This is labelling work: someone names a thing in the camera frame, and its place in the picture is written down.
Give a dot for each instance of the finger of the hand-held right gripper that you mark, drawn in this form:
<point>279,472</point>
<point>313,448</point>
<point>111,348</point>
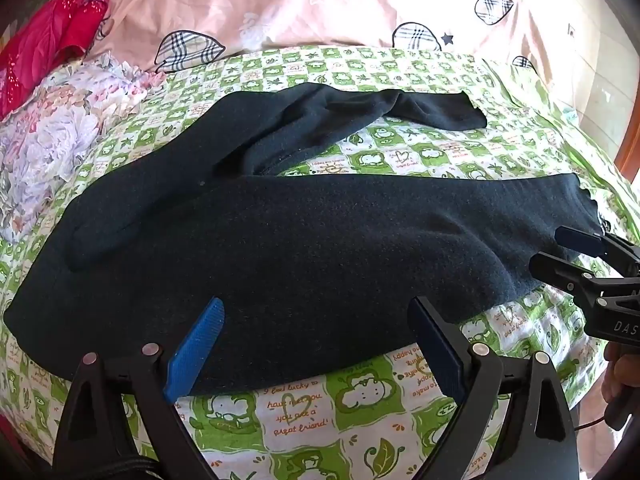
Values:
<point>580,240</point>
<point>560,267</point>

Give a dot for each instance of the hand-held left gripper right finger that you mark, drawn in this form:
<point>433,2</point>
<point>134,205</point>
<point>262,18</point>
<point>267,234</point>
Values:
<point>440,350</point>

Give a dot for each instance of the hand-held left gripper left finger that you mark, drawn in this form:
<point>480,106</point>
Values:
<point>196,347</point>

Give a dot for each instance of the black pants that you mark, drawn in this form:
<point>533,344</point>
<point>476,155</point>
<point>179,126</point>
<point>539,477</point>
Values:
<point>280,240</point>

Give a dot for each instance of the person's right hand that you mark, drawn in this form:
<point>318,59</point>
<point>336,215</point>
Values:
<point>622,370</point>

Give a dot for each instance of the green cartoon print bed sheet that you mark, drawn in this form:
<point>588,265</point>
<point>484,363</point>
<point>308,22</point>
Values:
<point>310,425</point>

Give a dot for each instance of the floral ruffled pillow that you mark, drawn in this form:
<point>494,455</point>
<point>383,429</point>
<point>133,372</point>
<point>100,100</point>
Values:
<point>55,125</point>

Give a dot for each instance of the red sequined cloth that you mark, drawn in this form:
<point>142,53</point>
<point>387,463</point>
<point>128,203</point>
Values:
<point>47,40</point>

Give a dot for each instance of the pink quilt with plaid hearts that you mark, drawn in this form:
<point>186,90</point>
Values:
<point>310,5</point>

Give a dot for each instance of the red wooden door frame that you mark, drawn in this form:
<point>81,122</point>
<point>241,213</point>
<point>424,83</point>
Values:
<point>631,160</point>

